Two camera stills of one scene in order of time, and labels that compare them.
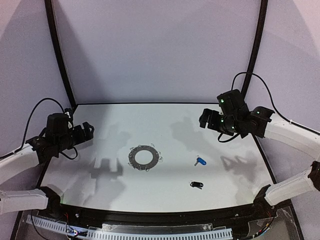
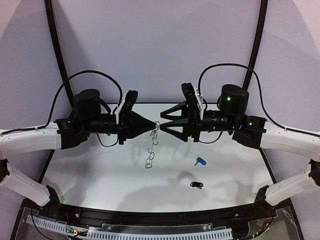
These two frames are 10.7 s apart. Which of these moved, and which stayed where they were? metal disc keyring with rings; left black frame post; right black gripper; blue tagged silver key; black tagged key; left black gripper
Moved: left black gripper; right black gripper; metal disc keyring with rings
Stayed: left black frame post; black tagged key; blue tagged silver key
